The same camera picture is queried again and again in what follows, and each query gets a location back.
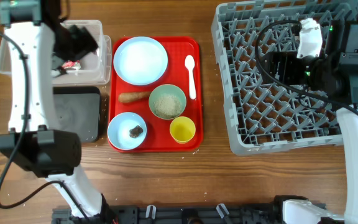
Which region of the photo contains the yellow plastic cup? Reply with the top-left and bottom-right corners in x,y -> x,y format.
170,116 -> 196,144

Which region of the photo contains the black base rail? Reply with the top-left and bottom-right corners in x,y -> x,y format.
51,203 -> 326,224

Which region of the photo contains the red serving tray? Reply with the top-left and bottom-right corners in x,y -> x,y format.
108,36 -> 203,153

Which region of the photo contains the small light blue bowl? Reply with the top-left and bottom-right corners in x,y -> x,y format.
108,112 -> 147,151

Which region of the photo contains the green bowl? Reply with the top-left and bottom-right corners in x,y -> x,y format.
149,84 -> 187,120

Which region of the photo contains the cooked white rice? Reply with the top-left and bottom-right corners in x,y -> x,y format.
153,93 -> 182,119

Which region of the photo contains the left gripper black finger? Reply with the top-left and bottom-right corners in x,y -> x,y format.
51,54 -> 67,75
70,25 -> 98,60

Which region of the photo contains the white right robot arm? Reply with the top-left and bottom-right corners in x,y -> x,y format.
255,18 -> 358,223

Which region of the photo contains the red snack wrapper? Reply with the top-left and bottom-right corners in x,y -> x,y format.
62,60 -> 81,71

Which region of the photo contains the clear plastic waste bin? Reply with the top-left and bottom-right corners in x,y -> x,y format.
4,20 -> 112,89

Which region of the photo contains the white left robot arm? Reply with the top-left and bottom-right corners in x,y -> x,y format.
0,1 -> 108,222

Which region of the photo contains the grey dishwasher rack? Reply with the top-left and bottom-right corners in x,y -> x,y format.
211,1 -> 358,156

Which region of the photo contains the white plastic spoon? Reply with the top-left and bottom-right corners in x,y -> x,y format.
185,55 -> 196,100

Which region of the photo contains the dark brown food scrap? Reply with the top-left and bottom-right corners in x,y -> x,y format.
129,125 -> 144,138

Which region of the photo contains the black waste tray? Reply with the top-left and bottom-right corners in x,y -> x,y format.
53,86 -> 101,143

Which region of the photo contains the large light blue plate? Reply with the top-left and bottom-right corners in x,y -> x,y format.
113,37 -> 168,86

